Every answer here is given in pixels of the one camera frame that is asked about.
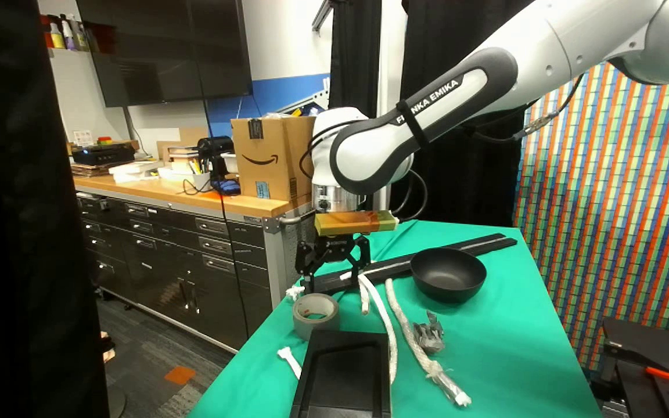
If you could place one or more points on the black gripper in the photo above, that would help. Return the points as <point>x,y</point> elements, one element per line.
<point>335,248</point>

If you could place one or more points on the grey duct tape roll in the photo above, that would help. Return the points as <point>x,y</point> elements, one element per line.
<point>303,322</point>

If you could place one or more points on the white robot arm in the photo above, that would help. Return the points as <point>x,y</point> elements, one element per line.
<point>505,62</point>

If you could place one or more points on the black bowl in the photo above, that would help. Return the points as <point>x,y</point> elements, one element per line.
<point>447,280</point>

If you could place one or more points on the black rectangular tray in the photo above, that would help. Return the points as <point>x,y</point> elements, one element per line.
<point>342,379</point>

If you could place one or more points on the large cardboard box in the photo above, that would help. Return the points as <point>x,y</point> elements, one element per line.
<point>265,163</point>

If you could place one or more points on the wide black curtain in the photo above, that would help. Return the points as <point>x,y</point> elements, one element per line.
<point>441,177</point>

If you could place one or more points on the dark drawer cabinet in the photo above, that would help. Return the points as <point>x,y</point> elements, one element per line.
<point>172,263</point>

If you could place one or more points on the black device on stand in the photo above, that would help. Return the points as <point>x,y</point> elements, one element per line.
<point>215,152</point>

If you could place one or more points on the wooden countertop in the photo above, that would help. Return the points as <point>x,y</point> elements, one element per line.
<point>172,199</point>

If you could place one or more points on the green tablecloth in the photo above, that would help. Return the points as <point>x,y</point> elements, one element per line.
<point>505,349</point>

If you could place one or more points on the white plastic tray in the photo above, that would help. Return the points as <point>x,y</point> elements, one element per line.
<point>138,172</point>

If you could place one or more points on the flat black case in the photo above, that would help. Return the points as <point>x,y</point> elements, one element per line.
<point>103,154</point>

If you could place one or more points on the multicoloured patterned panel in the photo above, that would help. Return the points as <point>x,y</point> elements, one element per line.
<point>620,233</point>

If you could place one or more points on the narrow black curtain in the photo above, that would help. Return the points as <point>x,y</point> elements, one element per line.
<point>24,217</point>

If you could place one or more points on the black perforated side table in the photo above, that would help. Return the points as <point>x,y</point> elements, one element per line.
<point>660,395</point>

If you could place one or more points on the black wall television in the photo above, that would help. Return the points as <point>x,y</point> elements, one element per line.
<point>164,48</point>

